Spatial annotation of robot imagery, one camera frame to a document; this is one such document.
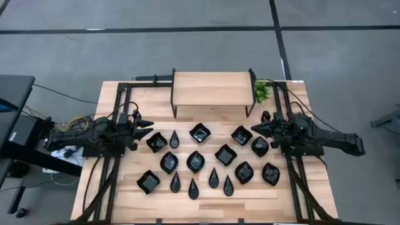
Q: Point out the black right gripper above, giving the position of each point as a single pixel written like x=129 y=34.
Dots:
x=279 y=128

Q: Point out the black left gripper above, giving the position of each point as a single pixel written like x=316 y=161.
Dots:
x=128 y=126

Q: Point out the black leaf shaped mini plate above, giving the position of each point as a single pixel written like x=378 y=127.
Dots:
x=196 y=161
x=169 y=162
x=244 y=172
x=260 y=146

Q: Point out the black square wavy mini plate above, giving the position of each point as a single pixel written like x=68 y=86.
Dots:
x=148 y=182
x=200 y=132
x=241 y=135
x=156 y=142
x=225 y=155

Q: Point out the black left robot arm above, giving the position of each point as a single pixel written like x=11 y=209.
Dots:
x=78 y=137

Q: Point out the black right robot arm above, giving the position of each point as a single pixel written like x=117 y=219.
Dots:
x=337 y=139

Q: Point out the green potted plant white pot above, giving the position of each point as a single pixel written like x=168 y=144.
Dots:
x=262 y=90

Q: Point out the wooden riser shelf black legs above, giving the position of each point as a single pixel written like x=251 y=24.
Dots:
x=212 y=89

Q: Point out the white paper sheet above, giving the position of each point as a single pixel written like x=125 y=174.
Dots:
x=57 y=150

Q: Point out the white power strip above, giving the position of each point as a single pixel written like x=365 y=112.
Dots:
x=48 y=171

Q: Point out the black computer box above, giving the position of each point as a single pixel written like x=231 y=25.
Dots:
x=22 y=131

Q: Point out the grey metal stand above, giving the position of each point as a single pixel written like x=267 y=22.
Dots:
x=389 y=120

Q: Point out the black desk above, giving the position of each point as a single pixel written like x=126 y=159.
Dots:
x=15 y=90

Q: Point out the black desk caster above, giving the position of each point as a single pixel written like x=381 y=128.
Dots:
x=20 y=212

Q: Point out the black aluminium rail frame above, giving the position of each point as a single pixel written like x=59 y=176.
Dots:
x=147 y=84
x=276 y=97

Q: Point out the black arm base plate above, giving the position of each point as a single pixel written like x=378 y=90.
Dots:
x=312 y=152
x=103 y=153

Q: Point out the black mount bar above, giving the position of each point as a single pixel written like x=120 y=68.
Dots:
x=147 y=78

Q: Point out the black table edge bracket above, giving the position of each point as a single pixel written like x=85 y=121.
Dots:
x=241 y=221
x=159 y=221

